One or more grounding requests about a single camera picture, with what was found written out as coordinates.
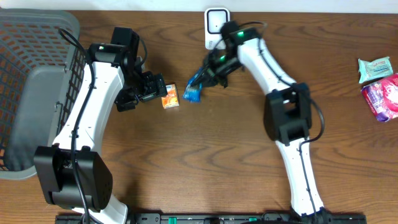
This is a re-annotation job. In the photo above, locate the orange snack packet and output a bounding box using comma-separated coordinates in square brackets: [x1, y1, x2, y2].
[161, 83, 180, 109]

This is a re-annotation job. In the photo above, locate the blue Oreo cookie pack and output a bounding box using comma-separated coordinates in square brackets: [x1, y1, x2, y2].
[182, 67, 202, 103]

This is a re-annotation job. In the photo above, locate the mint green wipes pack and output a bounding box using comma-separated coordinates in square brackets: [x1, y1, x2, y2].
[358, 57, 393, 84]

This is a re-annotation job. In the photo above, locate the purple snack package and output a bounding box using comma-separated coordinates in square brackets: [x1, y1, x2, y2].
[361, 73, 397, 122]

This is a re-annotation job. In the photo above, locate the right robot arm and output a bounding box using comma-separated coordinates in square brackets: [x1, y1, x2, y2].
[191, 21, 325, 223]

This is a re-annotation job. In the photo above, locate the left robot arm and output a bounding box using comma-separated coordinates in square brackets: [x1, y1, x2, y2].
[34, 27, 167, 223]

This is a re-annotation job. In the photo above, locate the grey plastic mesh basket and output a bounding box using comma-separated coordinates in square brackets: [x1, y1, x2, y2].
[1, 9, 85, 180]

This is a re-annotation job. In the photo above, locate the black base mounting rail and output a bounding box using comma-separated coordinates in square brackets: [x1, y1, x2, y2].
[55, 212, 368, 224]

